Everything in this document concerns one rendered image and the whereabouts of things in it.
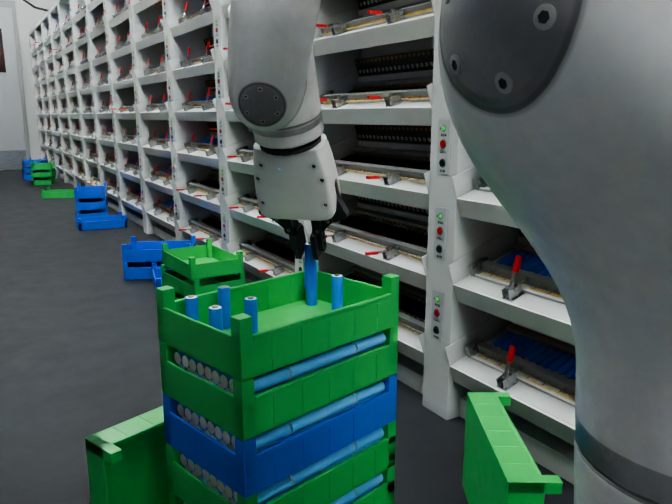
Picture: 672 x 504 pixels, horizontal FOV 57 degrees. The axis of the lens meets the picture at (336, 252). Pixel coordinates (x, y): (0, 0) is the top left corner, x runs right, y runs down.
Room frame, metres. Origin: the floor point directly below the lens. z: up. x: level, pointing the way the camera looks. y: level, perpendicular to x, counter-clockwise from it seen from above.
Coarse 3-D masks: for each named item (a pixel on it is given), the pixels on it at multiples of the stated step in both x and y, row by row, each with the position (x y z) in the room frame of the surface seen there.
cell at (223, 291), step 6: (222, 288) 0.88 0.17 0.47; (228, 288) 0.88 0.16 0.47; (222, 294) 0.88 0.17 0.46; (228, 294) 0.88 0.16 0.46; (222, 300) 0.88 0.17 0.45; (228, 300) 0.88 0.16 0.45; (222, 306) 0.88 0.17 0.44; (228, 306) 0.88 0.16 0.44; (222, 312) 0.88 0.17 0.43; (228, 312) 0.88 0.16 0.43; (228, 318) 0.88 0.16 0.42; (228, 324) 0.88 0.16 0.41
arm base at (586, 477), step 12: (576, 444) 0.26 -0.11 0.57; (576, 456) 0.25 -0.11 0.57; (576, 468) 0.25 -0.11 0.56; (588, 468) 0.24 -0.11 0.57; (576, 480) 0.25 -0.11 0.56; (588, 480) 0.24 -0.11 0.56; (600, 480) 0.23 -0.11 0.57; (576, 492) 0.25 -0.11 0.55; (588, 492) 0.24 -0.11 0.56; (600, 492) 0.23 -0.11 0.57; (612, 492) 0.22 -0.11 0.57; (624, 492) 0.22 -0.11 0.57
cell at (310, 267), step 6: (306, 246) 0.82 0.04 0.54; (306, 252) 0.82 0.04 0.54; (306, 258) 0.82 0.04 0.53; (312, 258) 0.82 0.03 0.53; (306, 264) 0.82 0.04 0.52; (312, 264) 0.82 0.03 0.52; (306, 270) 0.82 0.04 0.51; (312, 270) 0.82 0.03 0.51; (306, 276) 0.82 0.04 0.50; (312, 276) 0.82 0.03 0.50; (306, 282) 0.82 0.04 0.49; (312, 282) 0.82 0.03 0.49; (306, 288) 0.82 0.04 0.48; (312, 288) 0.82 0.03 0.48
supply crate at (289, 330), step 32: (160, 288) 0.84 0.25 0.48; (256, 288) 0.97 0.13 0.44; (288, 288) 1.01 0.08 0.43; (320, 288) 1.03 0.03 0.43; (352, 288) 0.98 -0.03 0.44; (384, 288) 0.91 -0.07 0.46; (160, 320) 0.84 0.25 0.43; (192, 320) 0.78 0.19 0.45; (288, 320) 0.92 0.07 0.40; (320, 320) 0.80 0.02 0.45; (352, 320) 0.84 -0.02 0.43; (384, 320) 0.89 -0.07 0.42; (192, 352) 0.78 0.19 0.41; (224, 352) 0.73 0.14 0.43; (256, 352) 0.72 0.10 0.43; (288, 352) 0.76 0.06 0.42; (320, 352) 0.80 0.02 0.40
